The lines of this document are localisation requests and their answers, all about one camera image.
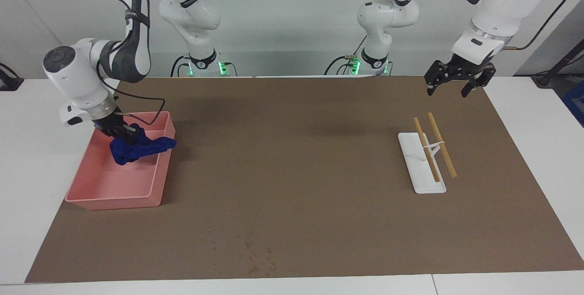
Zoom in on brown table mat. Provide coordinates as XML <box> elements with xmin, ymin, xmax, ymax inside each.
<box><xmin>25</xmin><ymin>75</ymin><xmax>584</xmax><ymax>284</ymax></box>

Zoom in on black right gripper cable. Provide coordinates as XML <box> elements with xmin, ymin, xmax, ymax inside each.
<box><xmin>96</xmin><ymin>0</ymin><xmax>166</xmax><ymax>124</ymax></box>

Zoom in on spilled water droplets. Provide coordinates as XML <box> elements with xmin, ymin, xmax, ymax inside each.
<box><xmin>208</xmin><ymin>227</ymin><xmax>276</xmax><ymax>277</ymax></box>

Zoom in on blue towel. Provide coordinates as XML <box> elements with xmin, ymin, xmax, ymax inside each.
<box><xmin>109</xmin><ymin>124</ymin><xmax>177</xmax><ymax>166</ymax></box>

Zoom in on wooden rack rod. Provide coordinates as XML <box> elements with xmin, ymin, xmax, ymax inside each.
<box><xmin>413</xmin><ymin>117</ymin><xmax>441</xmax><ymax>183</ymax></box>
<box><xmin>427</xmin><ymin>112</ymin><xmax>458</xmax><ymax>179</ymax></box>

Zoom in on black tripod stand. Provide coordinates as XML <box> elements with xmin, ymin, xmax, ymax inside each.
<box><xmin>532</xmin><ymin>40</ymin><xmax>584</xmax><ymax>88</ymax></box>

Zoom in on black clamp mount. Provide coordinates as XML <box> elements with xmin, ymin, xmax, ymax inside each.
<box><xmin>0</xmin><ymin>62</ymin><xmax>24</xmax><ymax>91</ymax></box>

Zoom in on white towel rack stand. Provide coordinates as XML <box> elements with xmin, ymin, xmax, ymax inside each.
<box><xmin>398</xmin><ymin>132</ymin><xmax>447</xmax><ymax>194</ymax></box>

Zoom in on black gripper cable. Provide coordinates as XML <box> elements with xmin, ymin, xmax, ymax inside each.
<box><xmin>96</xmin><ymin>0</ymin><xmax>166</xmax><ymax>124</ymax></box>
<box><xmin>502</xmin><ymin>0</ymin><xmax>574</xmax><ymax>52</ymax></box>

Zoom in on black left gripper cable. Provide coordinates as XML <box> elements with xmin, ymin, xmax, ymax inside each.
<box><xmin>502</xmin><ymin>0</ymin><xmax>574</xmax><ymax>52</ymax></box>

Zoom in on black base cable bundle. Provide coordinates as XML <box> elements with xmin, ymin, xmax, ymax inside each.
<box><xmin>324</xmin><ymin>35</ymin><xmax>368</xmax><ymax>76</ymax></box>

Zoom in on blue box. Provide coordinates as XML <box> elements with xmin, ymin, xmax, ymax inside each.
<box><xmin>561</xmin><ymin>81</ymin><xmax>584</xmax><ymax>128</ymax></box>

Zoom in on pink plastic tray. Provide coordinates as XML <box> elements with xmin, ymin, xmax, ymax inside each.
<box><xmin>65</xmin><ymin>111</ymin><xmax>176</xmax><ymax>211</ymax></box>

